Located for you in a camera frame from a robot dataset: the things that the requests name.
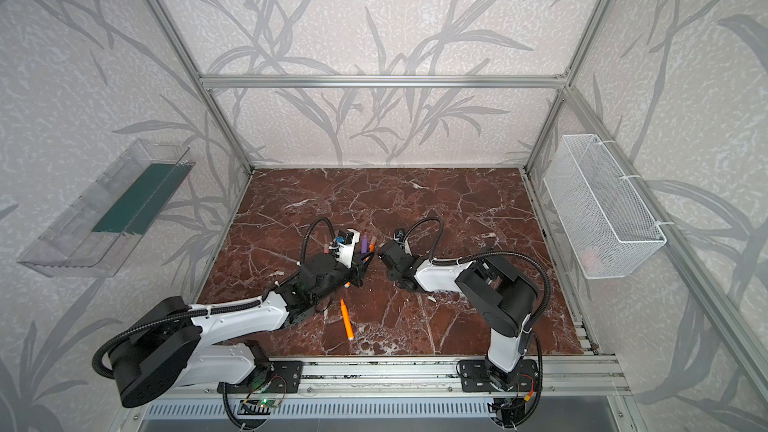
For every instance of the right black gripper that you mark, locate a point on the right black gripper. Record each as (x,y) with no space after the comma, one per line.
(387,255)

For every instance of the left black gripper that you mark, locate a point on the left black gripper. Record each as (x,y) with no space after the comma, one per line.
(355,262)

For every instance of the orange marker diagonal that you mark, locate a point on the orange marker diagonal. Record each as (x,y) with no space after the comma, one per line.
(347,320)

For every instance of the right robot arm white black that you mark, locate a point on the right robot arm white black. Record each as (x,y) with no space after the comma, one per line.
(510,290)

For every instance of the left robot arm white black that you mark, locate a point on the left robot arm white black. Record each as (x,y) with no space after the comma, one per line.
(177,344)

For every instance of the green circuit board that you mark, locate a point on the green circuit board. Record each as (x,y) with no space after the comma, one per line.
(260,406)

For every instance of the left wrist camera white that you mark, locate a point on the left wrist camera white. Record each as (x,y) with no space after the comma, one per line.
(345,246)

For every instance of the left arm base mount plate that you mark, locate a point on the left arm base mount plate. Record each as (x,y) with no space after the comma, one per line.
(278,377)

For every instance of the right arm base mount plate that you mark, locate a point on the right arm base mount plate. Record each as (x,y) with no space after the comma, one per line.
(482,376)

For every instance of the white wire mesh basket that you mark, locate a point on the white wire mesh basket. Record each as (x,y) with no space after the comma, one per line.
(609,227)

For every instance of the aluminium front rail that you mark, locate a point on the aluminium front rail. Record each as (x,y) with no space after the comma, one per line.
(436,376)

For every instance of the clear plastic wall tray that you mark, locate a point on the clear plastic wall tray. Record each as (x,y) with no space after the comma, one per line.
(95,235)

